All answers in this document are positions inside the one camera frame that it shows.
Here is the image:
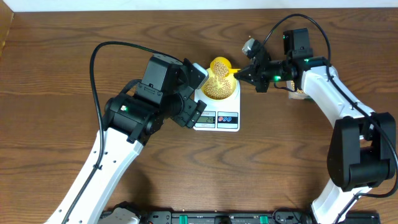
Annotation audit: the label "yellow measuring scoop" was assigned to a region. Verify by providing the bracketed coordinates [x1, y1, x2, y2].
[210, 57, 239, 78]

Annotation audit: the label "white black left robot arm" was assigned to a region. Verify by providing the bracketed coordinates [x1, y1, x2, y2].
[47, 54, 209, 223]

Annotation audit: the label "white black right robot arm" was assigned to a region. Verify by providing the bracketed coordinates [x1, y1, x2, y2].
[235, 29, 397, 223]

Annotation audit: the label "soybeans in scoop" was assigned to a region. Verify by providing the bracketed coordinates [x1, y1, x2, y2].
[213, 61, 229, 78]

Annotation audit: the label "yellow plastic bowl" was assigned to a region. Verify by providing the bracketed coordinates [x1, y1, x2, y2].
[201, 68, 237, 100]

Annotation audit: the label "soybeans in yellow bowl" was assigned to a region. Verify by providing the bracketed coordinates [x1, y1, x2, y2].
[201, 77, 234, 100]

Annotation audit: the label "white digital kitchen scale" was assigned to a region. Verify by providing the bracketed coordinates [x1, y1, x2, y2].
[193, 75, 241, 132]

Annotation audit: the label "soybeans pile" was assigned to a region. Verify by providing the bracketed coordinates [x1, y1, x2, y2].
[290, 81, 304, 94]

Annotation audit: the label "clear plastic container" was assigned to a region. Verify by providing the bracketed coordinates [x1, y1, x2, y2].
[287, 81, 311, 100]

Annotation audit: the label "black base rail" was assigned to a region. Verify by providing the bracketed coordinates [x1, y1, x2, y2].
[99, 202, 381, 224]

